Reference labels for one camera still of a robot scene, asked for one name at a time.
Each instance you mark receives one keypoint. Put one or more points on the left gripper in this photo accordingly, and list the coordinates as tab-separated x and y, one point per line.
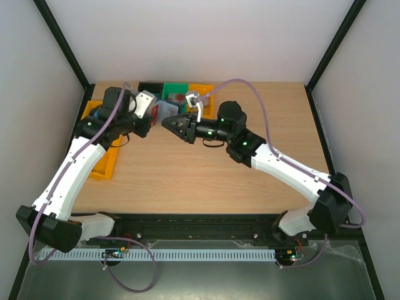
142	132

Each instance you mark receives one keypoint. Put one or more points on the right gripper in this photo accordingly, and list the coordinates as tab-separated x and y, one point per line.
190	128

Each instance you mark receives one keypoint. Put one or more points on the blue card holder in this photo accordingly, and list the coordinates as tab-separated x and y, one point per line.
165	110

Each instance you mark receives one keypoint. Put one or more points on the red credit card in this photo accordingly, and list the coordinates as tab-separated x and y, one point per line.
154	115

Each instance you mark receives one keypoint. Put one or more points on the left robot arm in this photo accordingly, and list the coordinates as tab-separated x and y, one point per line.
48	220

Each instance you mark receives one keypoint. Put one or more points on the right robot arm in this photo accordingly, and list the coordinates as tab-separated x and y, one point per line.
327	194

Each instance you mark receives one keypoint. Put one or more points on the red-dotted card stack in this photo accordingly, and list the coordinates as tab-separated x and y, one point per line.
176	97

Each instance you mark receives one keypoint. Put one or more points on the blue card stack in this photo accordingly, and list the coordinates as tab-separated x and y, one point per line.
95	112

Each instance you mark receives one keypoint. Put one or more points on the black storage bin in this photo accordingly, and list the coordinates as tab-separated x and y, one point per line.
155	88

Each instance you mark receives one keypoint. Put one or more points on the green storage bin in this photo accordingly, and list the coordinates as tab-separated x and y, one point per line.
170	87

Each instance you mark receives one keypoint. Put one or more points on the orange three-compartment bin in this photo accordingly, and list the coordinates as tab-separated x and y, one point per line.
103	170

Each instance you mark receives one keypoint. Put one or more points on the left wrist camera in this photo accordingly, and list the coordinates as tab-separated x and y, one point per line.
144	101

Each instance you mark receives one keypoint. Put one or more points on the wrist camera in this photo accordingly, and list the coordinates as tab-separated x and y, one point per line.
144	101
193	100

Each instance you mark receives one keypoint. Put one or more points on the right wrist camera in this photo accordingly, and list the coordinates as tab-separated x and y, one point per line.
193	100

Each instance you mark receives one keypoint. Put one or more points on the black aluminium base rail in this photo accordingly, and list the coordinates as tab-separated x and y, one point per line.
259	229

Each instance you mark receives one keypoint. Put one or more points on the white slotted cable duct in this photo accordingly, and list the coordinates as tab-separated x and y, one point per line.
168	255

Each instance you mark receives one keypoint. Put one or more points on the left black frame post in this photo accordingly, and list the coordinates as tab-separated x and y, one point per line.
57	33

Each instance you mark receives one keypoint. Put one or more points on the black frame post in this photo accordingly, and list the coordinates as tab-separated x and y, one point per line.
345	25
57	33

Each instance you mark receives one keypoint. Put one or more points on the right black frame post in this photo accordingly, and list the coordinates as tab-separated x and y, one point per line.
345	25

